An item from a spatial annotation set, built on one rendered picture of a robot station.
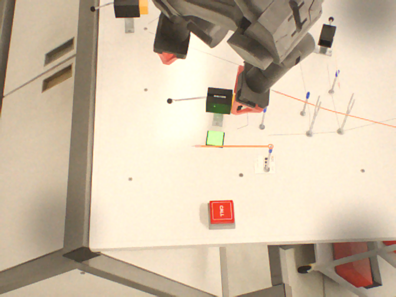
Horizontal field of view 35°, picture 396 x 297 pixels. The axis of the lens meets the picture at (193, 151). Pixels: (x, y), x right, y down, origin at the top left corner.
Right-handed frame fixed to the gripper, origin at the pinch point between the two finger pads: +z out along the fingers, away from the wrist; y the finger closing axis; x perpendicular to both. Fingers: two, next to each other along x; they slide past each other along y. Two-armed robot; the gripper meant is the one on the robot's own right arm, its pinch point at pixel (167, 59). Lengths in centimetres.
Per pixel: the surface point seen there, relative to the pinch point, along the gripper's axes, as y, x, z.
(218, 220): -27.0, -17.0, 13.9
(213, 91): 1.2, -11.7, 9.2
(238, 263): 43, -67, 221
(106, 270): -35, 3, 36
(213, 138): -6.0, -14.1, 16.9
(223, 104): -1.8, -14.1, 8.8
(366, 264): 79, -164, 275
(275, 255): -16, -41, 54
